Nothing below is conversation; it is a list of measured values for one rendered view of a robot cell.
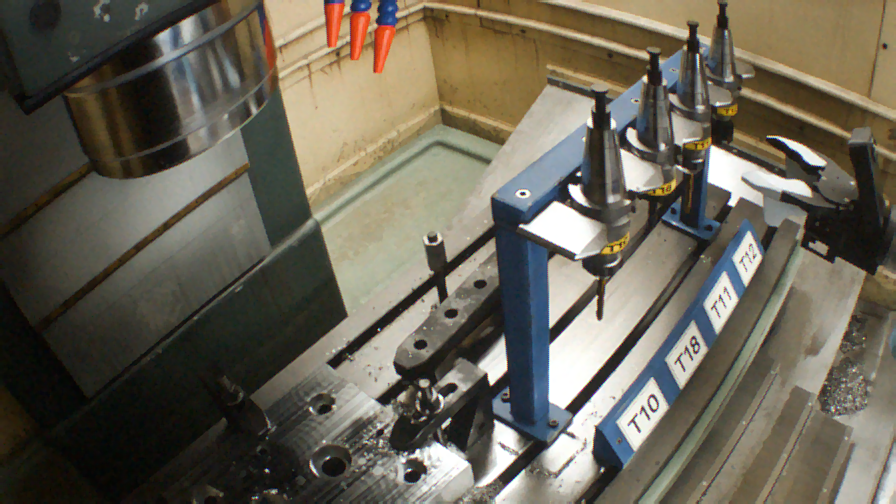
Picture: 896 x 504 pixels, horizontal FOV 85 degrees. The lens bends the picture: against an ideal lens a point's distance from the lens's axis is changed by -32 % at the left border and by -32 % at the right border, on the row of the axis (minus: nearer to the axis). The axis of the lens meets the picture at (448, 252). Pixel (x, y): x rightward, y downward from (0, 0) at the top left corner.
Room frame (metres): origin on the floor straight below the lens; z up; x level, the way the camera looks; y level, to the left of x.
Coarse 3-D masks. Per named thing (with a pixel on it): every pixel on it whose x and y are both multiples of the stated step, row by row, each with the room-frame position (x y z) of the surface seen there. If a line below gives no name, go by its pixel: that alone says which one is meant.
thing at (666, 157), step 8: (632, 136) 0.54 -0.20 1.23; (680, 136) 0.53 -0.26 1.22; (632, 144) 0.53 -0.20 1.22; (640, 144) 0.53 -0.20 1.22; (680, 144) 0.52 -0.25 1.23; (632, 152) 0.53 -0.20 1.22; (640, 152) 0.52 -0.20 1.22; (648, 152) 0.51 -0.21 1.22; (656, 152) 0.51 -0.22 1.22; (664, 152) 0.51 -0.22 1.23; (672, 152) 0.52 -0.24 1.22; (680, 152) 0.52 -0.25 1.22; (656, 160) 0.51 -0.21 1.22; (664, 160) 0.51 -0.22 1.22; (672, 160) 0.52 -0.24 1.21; (680, 160) 0.52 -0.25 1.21; (664, 168) 0.51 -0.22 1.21
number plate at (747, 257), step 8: (744, 240) 0.64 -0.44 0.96; (752, 240) 0.65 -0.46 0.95; (744, 248) 0.63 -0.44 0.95; (752, 248) 0.64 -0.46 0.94; (736, 256) 0.62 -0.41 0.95; (744, 256) 0.62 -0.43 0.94; (752, 256) 0.63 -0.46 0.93; (760, 256) 0.64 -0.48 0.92; (736, 264) 0.61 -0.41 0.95; (744, 264) 0.61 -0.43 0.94; (752, 264) 0.62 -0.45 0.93; (744, 272) 0.60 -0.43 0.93; (752, 272) 0.61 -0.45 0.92; (744, 280) 0.59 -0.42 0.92
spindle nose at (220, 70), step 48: (240, 0) 0.36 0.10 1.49; (144, 48) 0.32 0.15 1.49; (192, 48) 0.33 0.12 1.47; (240, 48) 0.36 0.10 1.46; (96, 96) 0.32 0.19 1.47; (144, 96) 0.32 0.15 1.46; (192, 96) 0.33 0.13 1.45; (240, 96) 0.35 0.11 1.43; (96, 144) 0.32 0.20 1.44; (144, 144) 0.32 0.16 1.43; (192, 144) 0.32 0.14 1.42
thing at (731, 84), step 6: (708, 72) 0.68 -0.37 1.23; (738, 72) 0.68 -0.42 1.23; (708, 78) 0.67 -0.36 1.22; (714, 78) 0.66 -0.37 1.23; (720, 78) 0.66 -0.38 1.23; (726, 78) 0.66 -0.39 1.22; (732, 78) 0.66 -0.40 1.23; (738, 78) 0.67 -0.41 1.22; (714, 84) 0.66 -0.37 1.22; (720, 84) 0.66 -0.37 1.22; (726, 84) 0.65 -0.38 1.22; (732, 84) 0.65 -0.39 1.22; (738, 84) 0.65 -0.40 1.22; (732, 90) 0.66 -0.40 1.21; (738, 90) 0.67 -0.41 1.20; (732, 96) 0.65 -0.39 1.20
